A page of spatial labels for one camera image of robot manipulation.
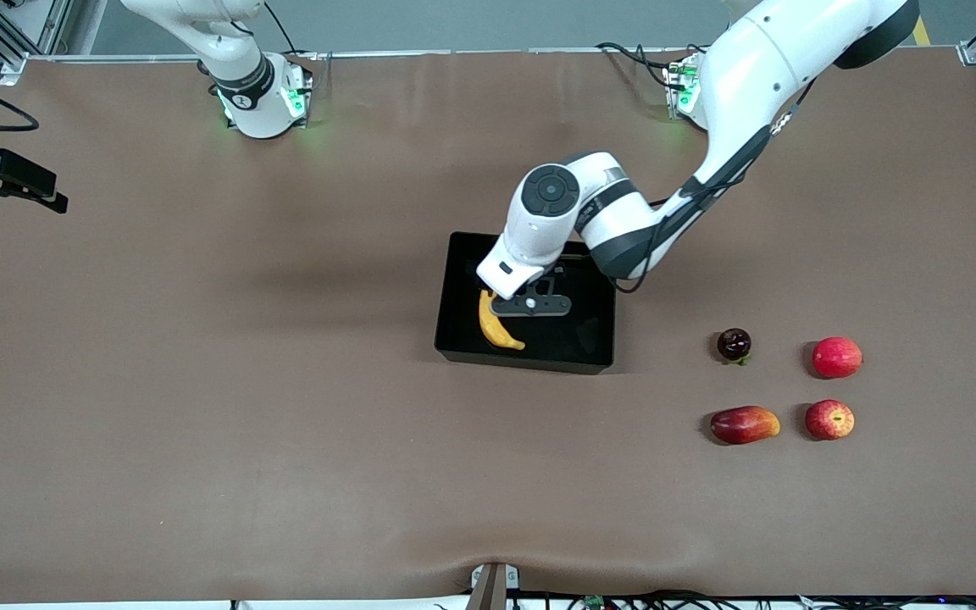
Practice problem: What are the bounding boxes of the yellow banana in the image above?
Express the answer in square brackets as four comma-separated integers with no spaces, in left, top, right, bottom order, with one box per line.
[479,290,527,351]

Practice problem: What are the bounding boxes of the black plastic box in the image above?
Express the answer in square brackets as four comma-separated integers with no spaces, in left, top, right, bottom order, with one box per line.
[435,231,618,375]

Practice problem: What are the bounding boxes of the red yellow striped apple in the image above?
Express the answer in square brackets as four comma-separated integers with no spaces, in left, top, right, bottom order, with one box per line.
[805,399,856,441]

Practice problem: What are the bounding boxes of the dark purple mangosteen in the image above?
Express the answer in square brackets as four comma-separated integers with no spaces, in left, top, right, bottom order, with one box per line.
[717,328,751,366]

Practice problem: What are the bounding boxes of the red yellow mango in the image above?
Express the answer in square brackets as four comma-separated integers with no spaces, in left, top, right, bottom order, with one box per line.
[710,406,781,446]

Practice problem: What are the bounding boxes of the brown table mat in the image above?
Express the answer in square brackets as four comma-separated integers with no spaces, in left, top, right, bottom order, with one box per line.
[0,47,976,604]

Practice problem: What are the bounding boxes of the plain red apple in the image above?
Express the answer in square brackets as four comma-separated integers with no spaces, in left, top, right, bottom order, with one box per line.
[812,336,864,380]

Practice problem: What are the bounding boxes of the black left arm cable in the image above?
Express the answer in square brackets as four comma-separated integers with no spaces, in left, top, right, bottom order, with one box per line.
[613,76,819,295]

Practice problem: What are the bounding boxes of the black base cable bundle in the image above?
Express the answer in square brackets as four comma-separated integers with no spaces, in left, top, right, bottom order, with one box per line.
[595,41,709,94]

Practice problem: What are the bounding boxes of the metal table edge bracket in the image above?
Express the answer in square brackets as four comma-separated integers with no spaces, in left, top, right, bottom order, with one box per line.
[467,562,521,610]

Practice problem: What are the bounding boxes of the black cables along table edge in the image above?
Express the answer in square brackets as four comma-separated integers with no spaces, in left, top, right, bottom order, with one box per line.
[433,589,976,610]

